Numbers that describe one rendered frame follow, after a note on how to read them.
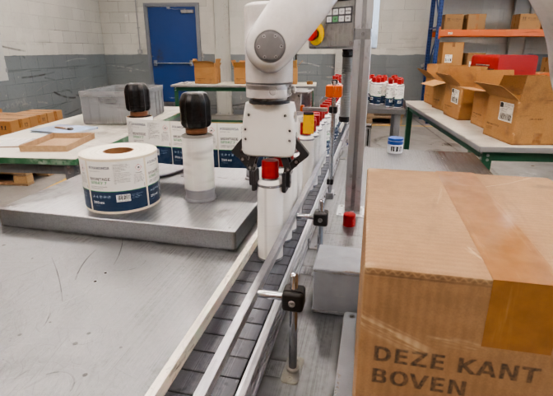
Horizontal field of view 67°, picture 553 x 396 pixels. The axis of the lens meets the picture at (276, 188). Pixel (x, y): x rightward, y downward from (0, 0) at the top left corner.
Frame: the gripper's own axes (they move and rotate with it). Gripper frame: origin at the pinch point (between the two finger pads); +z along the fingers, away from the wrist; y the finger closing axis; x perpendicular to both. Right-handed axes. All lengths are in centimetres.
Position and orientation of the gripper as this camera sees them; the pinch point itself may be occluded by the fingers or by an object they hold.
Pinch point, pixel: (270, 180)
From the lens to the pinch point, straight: 80.2
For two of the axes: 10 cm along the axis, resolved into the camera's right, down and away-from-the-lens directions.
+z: 0.0, 9.5, 3.1
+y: -9.8, -0.7, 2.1
